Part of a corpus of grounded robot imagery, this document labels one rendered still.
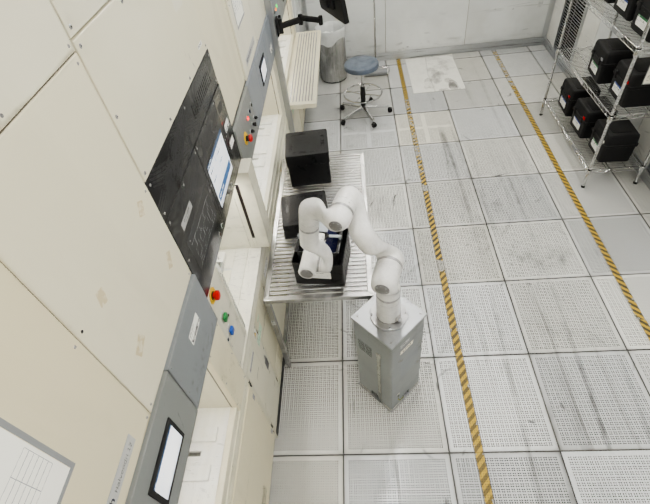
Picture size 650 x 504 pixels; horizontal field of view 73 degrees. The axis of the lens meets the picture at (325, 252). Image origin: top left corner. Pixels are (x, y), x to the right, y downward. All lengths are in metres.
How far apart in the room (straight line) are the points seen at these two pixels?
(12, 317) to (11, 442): 0.20
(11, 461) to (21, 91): 0.64
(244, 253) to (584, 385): 2.18
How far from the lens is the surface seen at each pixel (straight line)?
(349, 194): 1.80
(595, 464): 3.02
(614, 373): 3.31
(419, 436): 2.85
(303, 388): 3.00
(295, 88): 4.10
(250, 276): 2.44
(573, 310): 3.49
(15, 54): 1.03
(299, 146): 3.02
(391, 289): 1.94
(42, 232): 0.98
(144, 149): 1.37
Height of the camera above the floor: 2.67
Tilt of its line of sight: 47 degrees down
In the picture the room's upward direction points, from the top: 9 degrees counter-clockwise
